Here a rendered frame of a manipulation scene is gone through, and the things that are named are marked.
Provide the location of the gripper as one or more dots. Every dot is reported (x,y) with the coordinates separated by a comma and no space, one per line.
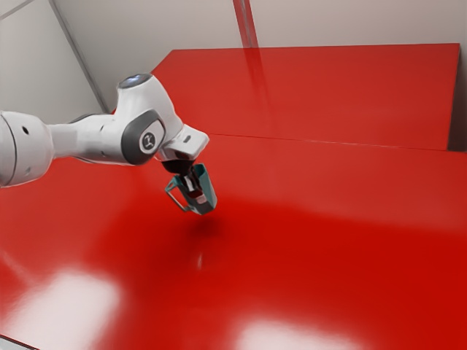
(176,166)

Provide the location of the teal faceted mug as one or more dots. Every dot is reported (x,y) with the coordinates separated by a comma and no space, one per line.
(206,189)

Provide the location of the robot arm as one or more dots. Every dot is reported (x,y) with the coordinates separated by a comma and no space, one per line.
(91,136)

